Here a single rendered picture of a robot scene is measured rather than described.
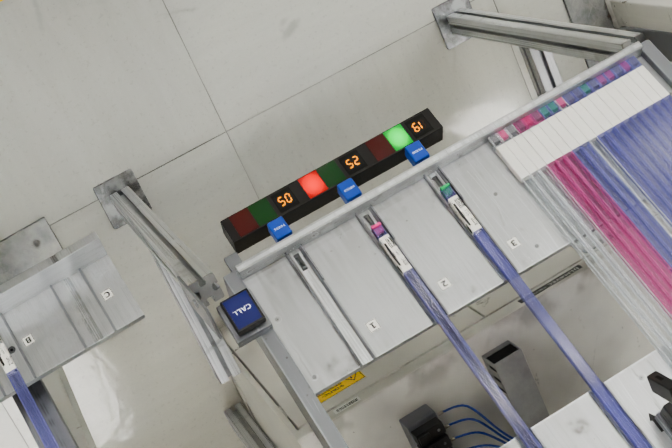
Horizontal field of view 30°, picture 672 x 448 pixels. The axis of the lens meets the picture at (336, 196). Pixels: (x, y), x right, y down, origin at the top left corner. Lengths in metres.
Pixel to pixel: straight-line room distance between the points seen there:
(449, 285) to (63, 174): 0.92
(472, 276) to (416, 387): 0.32
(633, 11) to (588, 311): 0.79
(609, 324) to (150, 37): 0.96
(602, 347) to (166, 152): 0.87
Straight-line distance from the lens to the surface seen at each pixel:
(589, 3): 2.64
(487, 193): 1.71
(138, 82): 2.33
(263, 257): 1.65
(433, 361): 1.92
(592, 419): 1.59
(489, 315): 1.98
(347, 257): 1.67
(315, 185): 1.74
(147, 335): 2.43
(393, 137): 1.77
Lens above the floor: 2.27
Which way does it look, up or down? 67 degrees down
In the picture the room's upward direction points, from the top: 120 degrees clockwise
